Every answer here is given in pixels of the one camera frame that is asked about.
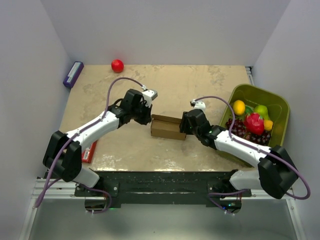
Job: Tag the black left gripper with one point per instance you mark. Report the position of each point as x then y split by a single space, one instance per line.
147 118

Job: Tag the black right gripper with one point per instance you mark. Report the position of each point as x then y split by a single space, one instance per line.
183 126

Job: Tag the brown cardboard box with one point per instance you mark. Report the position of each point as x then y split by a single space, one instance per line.
166 127

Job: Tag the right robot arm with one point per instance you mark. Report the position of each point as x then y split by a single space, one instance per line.
274 171

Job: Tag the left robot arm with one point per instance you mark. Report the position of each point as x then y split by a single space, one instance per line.
64 152

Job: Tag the purple rectangular box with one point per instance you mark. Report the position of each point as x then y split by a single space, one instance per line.
73 74

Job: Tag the dark red toy grapes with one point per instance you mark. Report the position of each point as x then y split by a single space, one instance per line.
240 130

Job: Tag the orange toy fruit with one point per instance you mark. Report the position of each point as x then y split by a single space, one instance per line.
239 107

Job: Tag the red apple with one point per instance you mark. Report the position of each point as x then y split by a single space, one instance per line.
117 66

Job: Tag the pink dragon fruit toy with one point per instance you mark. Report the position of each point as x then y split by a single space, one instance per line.
254 123

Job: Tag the red rectangular packet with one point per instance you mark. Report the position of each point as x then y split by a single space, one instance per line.
88 153

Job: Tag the green toy pear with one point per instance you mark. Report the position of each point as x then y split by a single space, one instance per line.
262 110

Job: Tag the yellow toy lemon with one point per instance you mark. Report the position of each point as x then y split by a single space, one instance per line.
268 125

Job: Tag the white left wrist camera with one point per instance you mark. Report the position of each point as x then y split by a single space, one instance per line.
149 95

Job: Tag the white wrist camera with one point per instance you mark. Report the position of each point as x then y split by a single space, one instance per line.
149 95
198 104

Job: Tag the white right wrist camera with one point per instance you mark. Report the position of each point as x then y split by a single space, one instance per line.
198 104

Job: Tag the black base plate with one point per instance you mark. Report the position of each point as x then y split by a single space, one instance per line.
161 188

